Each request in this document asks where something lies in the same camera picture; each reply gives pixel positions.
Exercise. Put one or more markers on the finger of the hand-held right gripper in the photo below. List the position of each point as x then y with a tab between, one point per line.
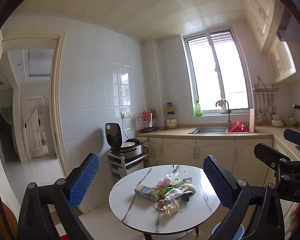
272	160
297	138

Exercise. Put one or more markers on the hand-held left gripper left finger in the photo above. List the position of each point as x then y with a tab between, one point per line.
83	180

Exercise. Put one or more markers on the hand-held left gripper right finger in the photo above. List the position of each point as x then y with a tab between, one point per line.
216	180

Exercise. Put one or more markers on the small black object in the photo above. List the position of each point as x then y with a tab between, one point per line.
187	196

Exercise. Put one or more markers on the white red-print snack bag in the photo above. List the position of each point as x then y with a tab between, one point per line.
176	195

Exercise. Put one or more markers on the clear plastic wrapper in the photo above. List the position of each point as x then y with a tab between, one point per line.
173	173

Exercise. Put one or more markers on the light green packet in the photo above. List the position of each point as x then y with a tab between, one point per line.
170	191

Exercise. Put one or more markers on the pink plastic bag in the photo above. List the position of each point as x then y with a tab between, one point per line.
165	181

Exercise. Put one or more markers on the blue plastic bin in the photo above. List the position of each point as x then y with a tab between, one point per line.
236	233

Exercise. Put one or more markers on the ginger root piece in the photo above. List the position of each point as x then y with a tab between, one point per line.
161	203

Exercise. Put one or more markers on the blue green milk carton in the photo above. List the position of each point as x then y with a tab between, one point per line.
146	192

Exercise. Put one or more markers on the white bowl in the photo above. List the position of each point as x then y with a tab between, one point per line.
292	122

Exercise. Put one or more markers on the stack of white bowls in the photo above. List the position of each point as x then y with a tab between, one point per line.
277	122

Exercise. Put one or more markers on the wooden cutting board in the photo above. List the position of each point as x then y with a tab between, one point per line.
252	120

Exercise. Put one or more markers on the row of hanging metal utensils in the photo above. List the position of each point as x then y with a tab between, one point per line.
257	116

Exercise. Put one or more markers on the red plastic basin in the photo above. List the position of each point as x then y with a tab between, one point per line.
236	127

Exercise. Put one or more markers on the metal storage rack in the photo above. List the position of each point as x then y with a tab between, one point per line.
130	163

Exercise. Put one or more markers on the stainless steel sink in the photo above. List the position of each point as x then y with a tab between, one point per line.
207	130

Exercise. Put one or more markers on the black silver rice cooker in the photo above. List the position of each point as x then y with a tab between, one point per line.
113	135

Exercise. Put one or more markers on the metal kitchen faucet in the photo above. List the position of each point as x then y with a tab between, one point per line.
229	120

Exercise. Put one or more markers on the white panel door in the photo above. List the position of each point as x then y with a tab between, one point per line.
33	140

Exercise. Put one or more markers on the round marble table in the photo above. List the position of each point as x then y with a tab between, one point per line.
140	212

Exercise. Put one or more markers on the glass jar with beige contents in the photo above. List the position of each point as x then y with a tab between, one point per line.
171	123

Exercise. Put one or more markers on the green dish soap bottle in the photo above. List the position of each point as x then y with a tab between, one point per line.
197	108

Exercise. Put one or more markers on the white rag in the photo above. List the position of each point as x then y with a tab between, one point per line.
222	103

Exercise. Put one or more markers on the dark small bottle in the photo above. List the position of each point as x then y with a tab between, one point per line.
169	108

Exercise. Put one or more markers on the white plastic spoon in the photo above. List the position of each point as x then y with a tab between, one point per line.
150	124

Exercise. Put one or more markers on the brown wooden furniture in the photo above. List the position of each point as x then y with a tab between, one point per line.
5	222

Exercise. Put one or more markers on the sliding window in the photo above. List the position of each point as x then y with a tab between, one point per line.
215	80

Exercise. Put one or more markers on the range hood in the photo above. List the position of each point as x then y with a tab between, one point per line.
295	27

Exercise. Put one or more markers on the lattice door wall cabinet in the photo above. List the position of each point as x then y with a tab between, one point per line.
281	62

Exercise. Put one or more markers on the white wall socket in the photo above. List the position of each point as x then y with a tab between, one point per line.
125	115

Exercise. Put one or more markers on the cream door frame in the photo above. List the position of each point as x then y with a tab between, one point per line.
55	105

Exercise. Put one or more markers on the cream wall cabinet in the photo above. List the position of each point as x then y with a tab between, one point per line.
257	17

